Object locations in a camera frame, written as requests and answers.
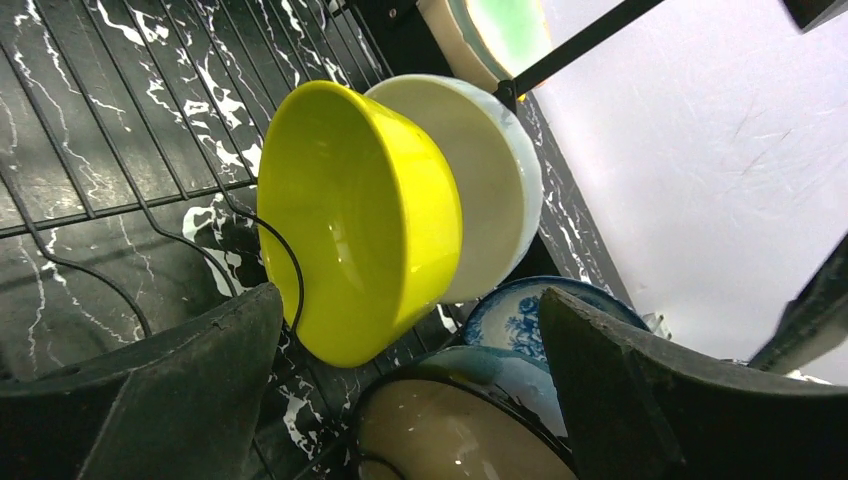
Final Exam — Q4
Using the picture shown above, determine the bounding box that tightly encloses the black wire dish rack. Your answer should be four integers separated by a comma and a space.
1, 1, 450, 479

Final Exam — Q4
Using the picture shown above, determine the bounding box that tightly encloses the dark blue beige bowl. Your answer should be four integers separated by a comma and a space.
349, 346, 577, 479

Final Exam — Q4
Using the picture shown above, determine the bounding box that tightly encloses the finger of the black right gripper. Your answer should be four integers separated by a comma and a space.
748, 239, 847, 374

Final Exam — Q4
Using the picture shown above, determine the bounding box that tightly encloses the pale green bowl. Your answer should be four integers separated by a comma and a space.
417, 0, 554, 92

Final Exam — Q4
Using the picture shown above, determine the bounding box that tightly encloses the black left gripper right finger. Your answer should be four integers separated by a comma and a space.
539, 288, 847, 479

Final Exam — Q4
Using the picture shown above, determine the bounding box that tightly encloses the blue patterned bowl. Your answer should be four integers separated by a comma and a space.
463, 275, 649, 363

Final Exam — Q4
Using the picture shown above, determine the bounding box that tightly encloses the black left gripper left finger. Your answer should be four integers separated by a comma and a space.
1, 283, 283, 479

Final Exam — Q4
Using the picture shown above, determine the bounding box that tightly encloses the yellow green bowl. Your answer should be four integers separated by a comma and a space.
257, 80, 463, 368

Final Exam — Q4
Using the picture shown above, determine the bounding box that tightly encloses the dark striped white bowl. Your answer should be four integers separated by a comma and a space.
365, 74, 543, 303

